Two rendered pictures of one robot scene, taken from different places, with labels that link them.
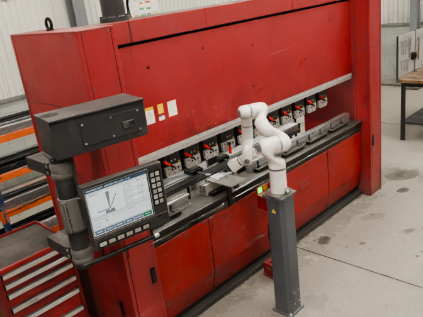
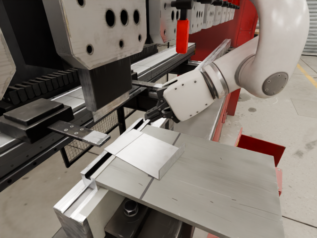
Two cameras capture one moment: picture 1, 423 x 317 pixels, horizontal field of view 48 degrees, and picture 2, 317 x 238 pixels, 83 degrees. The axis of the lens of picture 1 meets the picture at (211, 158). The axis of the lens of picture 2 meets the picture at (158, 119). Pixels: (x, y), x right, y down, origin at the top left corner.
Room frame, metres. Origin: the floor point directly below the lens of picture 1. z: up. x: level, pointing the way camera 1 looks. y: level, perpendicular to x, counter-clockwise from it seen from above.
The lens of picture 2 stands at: (3.31, 0.04, 1.23)
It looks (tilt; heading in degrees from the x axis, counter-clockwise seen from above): 31 degrees down; 337
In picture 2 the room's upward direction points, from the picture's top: straight up
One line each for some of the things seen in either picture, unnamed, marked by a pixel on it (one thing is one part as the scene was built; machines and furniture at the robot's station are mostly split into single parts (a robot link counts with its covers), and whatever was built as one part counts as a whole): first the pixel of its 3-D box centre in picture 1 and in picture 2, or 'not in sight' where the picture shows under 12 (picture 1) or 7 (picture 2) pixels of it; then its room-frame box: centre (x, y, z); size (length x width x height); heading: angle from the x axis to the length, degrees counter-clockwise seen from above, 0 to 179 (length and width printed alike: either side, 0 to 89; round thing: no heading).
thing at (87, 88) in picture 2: (211, 161); (110, 83); (3.60, 0.00, 1.13); 0.10 x 0.02 x 0.10; 133
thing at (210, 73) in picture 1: (256, 68); not in sight; (4.05, -0.47, 1.74); 3.00 x 0.08 x 0.80; 133
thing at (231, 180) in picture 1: (226, 179); (190, 169); (3.50, -0.10, 1.00); 0.26 x 0.18 x 0.01; 43
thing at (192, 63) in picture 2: not in sight; (172, 64); (4.80, -0.73, 0.81); 0.64 x 0.08 x 0.14; 43
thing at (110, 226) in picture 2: (223, 187); (154, 177); (3.59, -0.07, 0.89); 0.30 x 0.05 x 0.03; 133
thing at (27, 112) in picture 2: (199, 171); (58, 123); (3.72, 0.11, 1.01); 0.26 x 0.12 x 0.05; 43
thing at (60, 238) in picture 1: (89, 233); not in sight; (2.52, 0.77, 1.18); 0.40 x 0.24 x 0.07; 133
